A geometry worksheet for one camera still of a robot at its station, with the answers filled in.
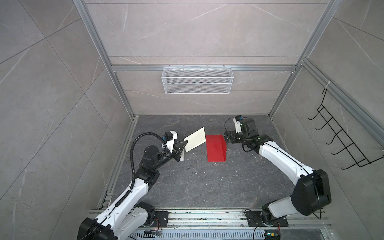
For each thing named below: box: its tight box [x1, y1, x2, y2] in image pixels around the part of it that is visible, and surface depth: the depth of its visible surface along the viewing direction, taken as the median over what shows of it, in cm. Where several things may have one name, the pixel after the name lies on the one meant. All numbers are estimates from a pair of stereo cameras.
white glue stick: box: [180, 149, 185, 162], surface depth 97 cm
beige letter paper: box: [183, 127, 207, 153], surface depth 76 cm
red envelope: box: [206, 134, 227, 162], surface depth 101 cm
